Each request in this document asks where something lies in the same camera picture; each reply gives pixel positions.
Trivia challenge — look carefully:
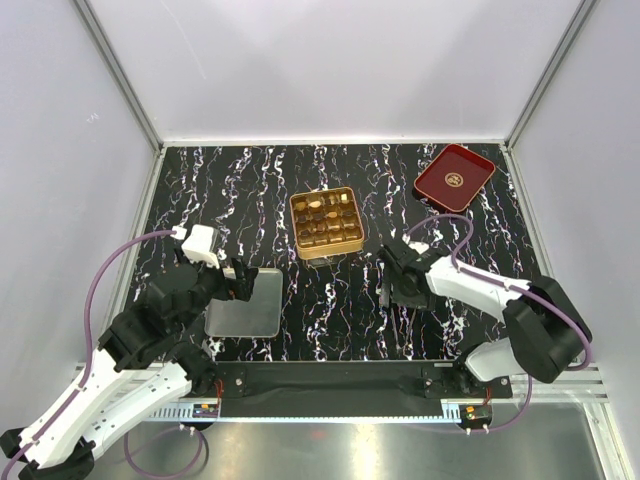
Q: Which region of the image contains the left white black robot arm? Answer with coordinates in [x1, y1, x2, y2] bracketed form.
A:
[1, 259, 258, 479]

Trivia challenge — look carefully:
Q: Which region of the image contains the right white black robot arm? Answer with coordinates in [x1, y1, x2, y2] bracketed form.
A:
[378, 240, 593, 397]

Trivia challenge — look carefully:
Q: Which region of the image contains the gold chocolate tin box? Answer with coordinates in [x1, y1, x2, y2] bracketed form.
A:
[289, 186, 365, 261]

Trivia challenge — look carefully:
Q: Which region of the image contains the silver tin lid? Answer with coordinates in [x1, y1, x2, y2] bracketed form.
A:
[204, 268, 283, 339]

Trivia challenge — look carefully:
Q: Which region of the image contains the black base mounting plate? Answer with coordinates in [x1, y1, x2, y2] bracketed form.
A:
[192, 360, 513, 421]

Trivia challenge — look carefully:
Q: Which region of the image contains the red square tray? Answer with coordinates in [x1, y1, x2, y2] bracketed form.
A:
[414, 144, 496, 213]

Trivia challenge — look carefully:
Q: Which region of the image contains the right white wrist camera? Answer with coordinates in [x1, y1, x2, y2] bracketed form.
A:
[407, 241, 430, 257]

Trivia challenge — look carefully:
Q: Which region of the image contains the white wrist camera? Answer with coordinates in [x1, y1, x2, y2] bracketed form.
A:
[407, 241, 430, 257]
[171, 224, 219, 268]

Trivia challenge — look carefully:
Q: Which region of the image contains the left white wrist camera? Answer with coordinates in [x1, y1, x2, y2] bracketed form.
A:
[171, 224, 219, 268]

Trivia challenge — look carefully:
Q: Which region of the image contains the white slotted cable duct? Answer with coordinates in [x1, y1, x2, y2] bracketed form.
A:
[145, 399, 220, 423]

